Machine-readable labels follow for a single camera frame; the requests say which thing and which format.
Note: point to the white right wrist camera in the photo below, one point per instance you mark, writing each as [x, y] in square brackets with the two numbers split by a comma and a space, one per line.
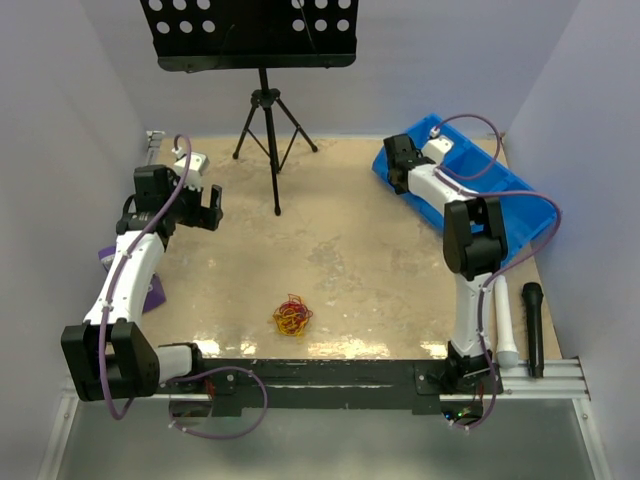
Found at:
[437, 146]

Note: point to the purple box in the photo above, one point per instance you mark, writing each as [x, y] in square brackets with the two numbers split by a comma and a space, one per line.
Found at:
[155, 296]

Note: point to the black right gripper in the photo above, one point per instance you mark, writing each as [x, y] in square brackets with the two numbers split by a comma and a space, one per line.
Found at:
[419, 154]

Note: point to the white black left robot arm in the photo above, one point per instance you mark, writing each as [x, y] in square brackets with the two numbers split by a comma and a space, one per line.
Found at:
[107, 352]

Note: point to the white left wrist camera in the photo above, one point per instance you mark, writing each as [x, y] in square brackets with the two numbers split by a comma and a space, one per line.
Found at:
[193, 169]

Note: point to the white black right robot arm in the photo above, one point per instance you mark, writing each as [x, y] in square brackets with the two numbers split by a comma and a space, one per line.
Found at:
[474, 247]

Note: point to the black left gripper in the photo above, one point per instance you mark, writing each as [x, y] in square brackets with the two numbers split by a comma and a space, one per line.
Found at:
[202, 216]

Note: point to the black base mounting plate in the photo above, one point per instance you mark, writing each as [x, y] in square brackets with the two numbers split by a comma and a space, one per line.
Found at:
[415, 385]

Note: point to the blue three-compartment plastic bin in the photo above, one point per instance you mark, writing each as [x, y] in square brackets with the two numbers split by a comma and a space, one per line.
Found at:
[525, 217]

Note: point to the black microphone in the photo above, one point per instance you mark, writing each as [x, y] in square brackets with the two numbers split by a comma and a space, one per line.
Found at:
[532, 296]

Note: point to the black music stand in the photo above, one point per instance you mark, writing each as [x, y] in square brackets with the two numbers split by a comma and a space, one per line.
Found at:
[198, 36]

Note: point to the aluminium frame rail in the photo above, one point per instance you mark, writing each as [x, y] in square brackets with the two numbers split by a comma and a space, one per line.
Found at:
[562, 379]

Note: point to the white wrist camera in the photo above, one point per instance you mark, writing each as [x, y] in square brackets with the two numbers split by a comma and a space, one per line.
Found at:
[437, 146]
[193, 169]

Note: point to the white microphone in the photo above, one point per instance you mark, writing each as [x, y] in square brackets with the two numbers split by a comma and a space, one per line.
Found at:
[506, 350]

